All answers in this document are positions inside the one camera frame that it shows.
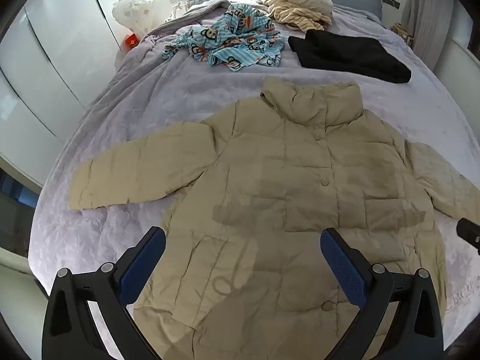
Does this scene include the black garment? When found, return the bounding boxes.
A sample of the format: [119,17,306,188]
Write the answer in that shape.
[288,29,412,84]

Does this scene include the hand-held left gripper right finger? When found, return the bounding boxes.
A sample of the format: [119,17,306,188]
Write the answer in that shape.
[320,227,445,360]

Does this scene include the lavender fleece blanket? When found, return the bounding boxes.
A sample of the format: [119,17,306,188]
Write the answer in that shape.
[28,0,480,360]

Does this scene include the white patterned balloon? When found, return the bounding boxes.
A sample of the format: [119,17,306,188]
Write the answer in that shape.
[113,0,155,36]

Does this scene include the cream striped garment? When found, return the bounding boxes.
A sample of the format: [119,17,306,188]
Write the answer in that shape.
[258,0,332,32]

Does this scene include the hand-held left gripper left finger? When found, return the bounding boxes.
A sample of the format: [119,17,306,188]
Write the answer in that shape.
[41,226,166,360]

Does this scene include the blue cartoon print pajamas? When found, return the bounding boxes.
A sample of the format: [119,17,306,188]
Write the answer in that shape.
[162,3,287,73]

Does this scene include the beige puffer jacket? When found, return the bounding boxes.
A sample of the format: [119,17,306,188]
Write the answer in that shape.
[67,76,479,360]

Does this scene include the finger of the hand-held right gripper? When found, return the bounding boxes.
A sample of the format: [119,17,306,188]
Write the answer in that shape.
[456,217,480,249]

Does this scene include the grey curtain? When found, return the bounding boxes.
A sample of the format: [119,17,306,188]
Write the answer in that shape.
[407,0,456,72]

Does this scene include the white wardrobe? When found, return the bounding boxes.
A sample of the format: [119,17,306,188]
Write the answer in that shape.
[0,0,126,190]

